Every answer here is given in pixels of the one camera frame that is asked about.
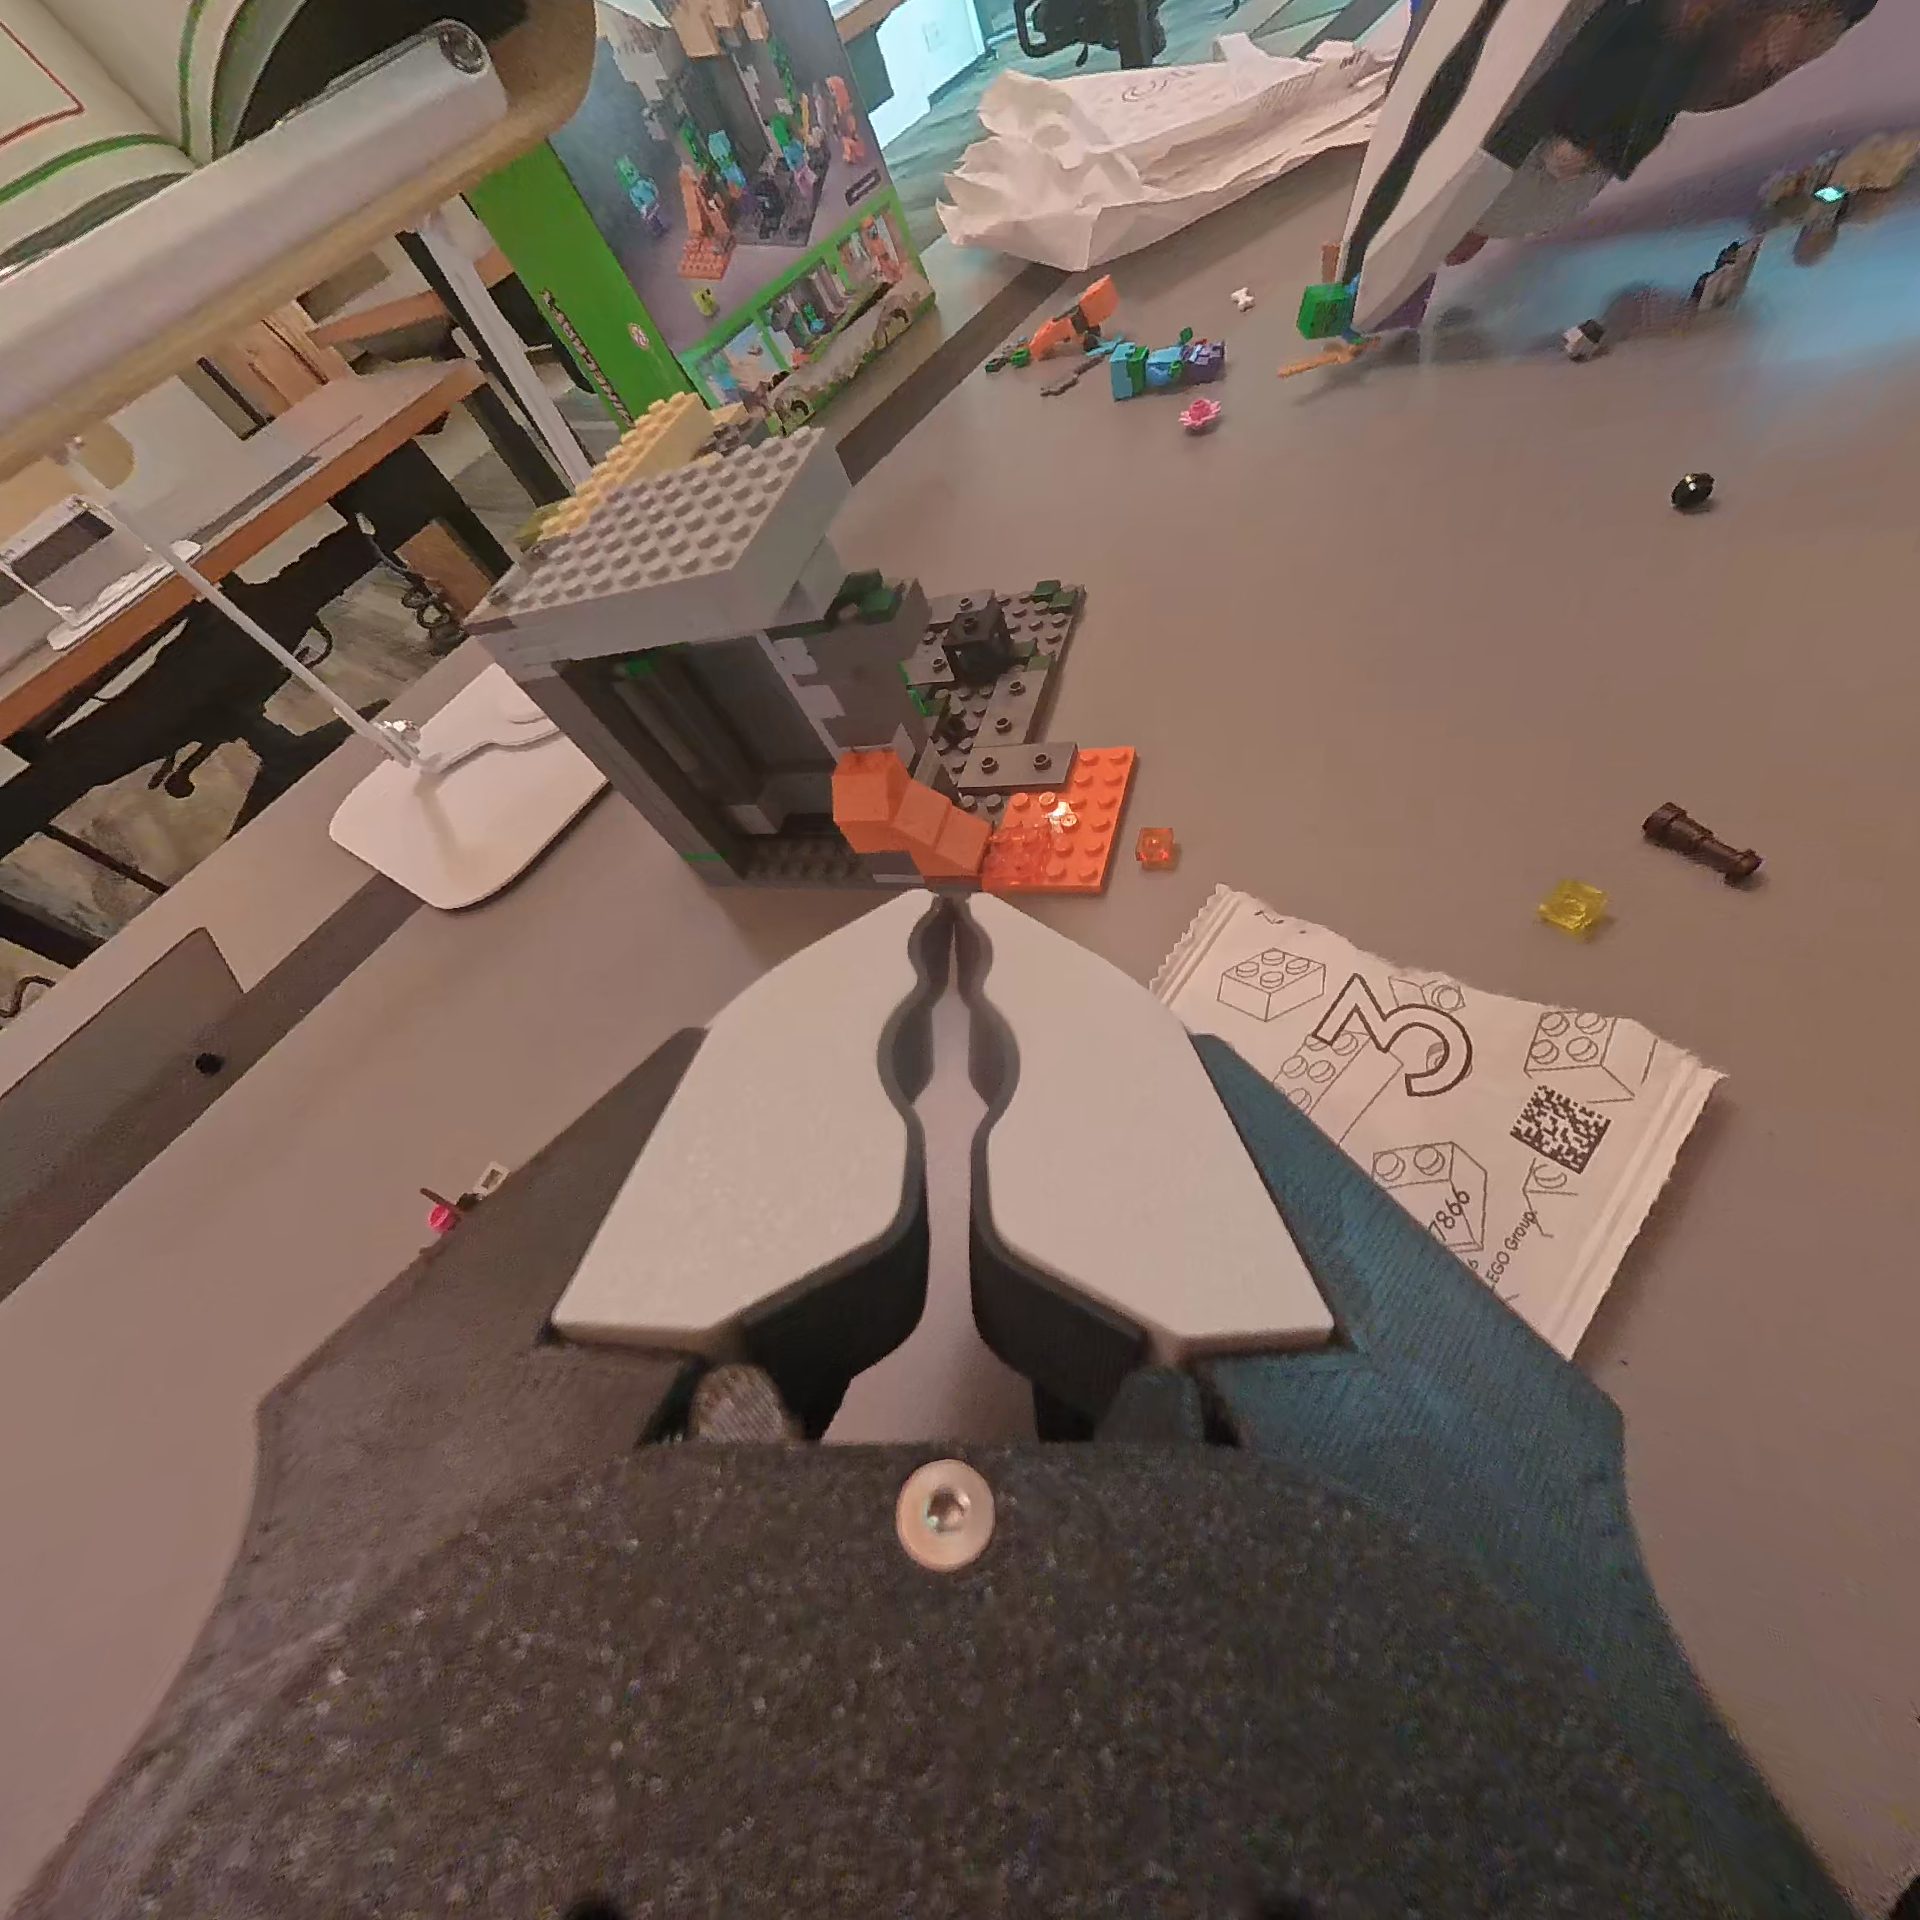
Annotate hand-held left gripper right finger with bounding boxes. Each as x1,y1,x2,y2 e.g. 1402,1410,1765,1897
958,894,1338,1369

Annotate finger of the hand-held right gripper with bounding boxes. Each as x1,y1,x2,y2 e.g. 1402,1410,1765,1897
1395,93,1534,281
1335,0,1488,303

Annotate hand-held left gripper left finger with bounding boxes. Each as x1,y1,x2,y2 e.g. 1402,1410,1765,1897
553,887,963,1360

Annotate zombie toy figure gold sword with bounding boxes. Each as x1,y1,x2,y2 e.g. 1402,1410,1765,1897
1278,276,1426,382

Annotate small white printed bag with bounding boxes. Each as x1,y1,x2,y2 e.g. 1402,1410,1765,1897
1153,884,1727,1360

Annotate brown toy stick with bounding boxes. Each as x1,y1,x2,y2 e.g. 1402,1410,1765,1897
1639,803,1766,884

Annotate grey desk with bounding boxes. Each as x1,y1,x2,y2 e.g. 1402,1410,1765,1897
0,136,1920,1920

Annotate pile of white paper bags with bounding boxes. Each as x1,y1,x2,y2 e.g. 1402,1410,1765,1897
934,0,1421,273

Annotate zombie toy figure teal helmet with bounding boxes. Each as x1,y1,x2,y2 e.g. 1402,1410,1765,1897
1108,338,1232,402

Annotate black office chair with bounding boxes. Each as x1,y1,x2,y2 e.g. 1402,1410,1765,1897
1012,0,1174,68

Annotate orange block toy creature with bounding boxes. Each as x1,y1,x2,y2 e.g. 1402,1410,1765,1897
985,273,1125,370

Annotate white book stand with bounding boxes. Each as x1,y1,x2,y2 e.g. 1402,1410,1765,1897
0,0,608,914

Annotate grey toy brick building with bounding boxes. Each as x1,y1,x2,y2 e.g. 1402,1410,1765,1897
464,397,1145,904

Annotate green toy box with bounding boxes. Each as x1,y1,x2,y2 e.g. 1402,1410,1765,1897
468,0,940,438

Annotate wooden side table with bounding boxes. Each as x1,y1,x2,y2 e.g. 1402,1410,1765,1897
0,361,503,738

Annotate instruction booklet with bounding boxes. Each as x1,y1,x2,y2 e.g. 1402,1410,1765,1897
0,0,525,286

